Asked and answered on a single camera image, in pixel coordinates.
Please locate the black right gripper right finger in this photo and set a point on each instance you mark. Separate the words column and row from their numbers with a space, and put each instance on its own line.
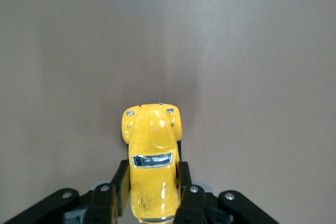
column 193, row 205

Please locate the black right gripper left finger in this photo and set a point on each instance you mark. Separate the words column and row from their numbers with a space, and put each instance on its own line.
column 102, row 205

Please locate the yellow beetle toy car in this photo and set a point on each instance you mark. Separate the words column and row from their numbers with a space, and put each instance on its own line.
column 152, row 182

